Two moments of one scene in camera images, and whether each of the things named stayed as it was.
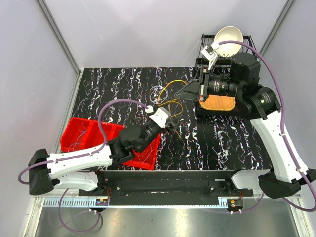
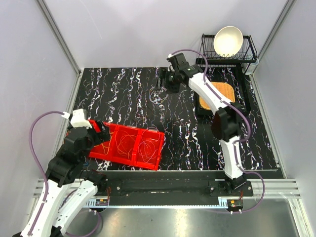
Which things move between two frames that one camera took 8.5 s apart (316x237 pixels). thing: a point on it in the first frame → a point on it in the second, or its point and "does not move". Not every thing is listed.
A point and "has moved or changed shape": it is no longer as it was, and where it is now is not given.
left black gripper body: [153, 133] → [98, 137]
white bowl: [229, 33] does not move
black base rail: [167, 189] does not move
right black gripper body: [221, 85] → [172, 84]
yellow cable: [173, 100] has moved or changed shape
